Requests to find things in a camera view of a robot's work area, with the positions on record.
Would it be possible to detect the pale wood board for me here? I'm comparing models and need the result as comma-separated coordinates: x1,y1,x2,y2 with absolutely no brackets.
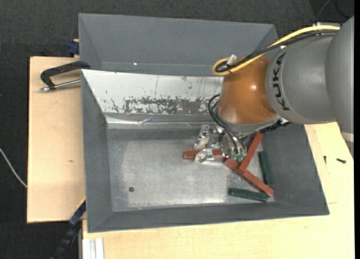
26,56,87,224

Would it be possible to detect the red-brown flat block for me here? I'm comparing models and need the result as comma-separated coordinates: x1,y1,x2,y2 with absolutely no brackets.
224,158,275,197
238,131,264,173
183,150,226,160

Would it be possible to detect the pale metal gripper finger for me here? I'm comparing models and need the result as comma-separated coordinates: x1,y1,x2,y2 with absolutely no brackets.
194,147,216,164
196,125,212,149

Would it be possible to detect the grey metal bin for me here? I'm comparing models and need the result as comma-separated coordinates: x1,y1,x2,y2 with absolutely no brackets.
78,12,330,234

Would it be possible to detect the dark green flat block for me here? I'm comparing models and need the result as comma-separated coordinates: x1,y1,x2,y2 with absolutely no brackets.
228,187,271,203
258,151,275,188

